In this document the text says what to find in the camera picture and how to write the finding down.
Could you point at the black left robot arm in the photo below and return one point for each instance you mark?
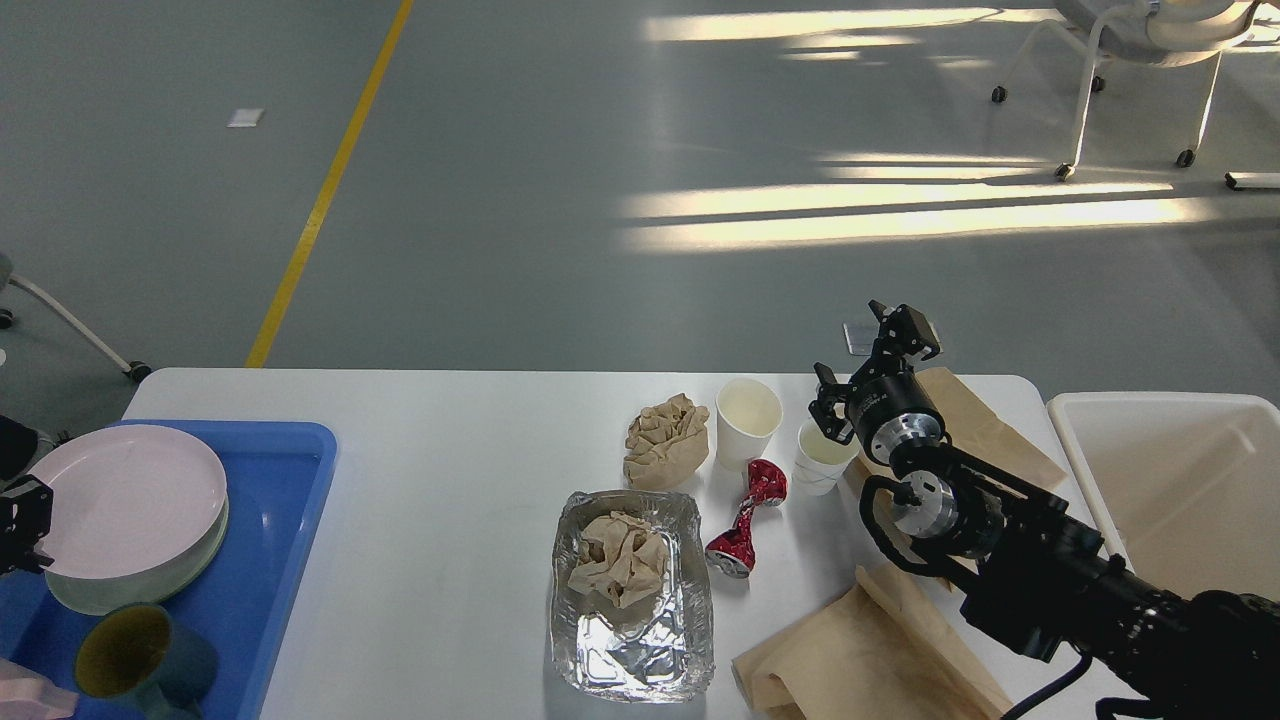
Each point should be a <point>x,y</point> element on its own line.
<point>21,447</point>

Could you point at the brown paper bag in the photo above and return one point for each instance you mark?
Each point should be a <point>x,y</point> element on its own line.
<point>1000,419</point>
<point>883,651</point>

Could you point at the white plastic bin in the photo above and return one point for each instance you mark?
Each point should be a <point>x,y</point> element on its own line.
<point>1184,486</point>

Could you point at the white bar on floor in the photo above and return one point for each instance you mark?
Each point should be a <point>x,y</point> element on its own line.
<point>1252,180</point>

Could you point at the brown paper bag rear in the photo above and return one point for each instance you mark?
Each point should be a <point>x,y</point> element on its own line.
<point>1000,419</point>

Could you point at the dark teal mug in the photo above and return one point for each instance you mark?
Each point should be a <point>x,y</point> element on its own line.
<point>140,657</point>

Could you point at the blue plastic tray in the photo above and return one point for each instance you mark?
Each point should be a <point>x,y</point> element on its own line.
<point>279,474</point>

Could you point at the light green plate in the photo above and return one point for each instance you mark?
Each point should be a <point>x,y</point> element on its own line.
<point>98,597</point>

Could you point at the short white paper cup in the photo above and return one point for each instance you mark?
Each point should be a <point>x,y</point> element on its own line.
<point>819,461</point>

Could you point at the aluminium foil tray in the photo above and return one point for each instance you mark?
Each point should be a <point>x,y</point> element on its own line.
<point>659,650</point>

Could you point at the white floor marker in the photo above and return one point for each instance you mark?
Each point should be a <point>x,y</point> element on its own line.
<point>245,118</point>

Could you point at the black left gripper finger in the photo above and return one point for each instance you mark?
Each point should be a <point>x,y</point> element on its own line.
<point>26,519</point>

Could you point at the crumpled brown paper ball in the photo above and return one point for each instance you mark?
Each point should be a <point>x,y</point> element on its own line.
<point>666,444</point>

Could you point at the crumpled brown paper in tray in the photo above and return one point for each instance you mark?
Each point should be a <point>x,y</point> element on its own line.
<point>621,558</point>

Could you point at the tall white paper cup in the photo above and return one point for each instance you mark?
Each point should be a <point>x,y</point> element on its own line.
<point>748,413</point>

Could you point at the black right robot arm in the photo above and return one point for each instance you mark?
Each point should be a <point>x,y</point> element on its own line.
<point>1032,576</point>

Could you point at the floor socket plate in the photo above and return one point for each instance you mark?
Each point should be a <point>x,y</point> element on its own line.
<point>861,337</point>

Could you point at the crushed red can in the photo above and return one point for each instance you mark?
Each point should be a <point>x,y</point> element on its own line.
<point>733,550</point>

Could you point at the brown paper bag front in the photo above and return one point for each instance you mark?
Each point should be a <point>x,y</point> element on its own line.
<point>883,651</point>

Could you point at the pink cloth corner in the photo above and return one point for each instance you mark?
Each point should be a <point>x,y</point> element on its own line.
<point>29,695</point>

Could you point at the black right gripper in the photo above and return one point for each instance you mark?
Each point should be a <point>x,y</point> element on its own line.
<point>891,409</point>

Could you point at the pink plastic plate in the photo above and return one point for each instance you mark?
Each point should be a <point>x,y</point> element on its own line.
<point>128,499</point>

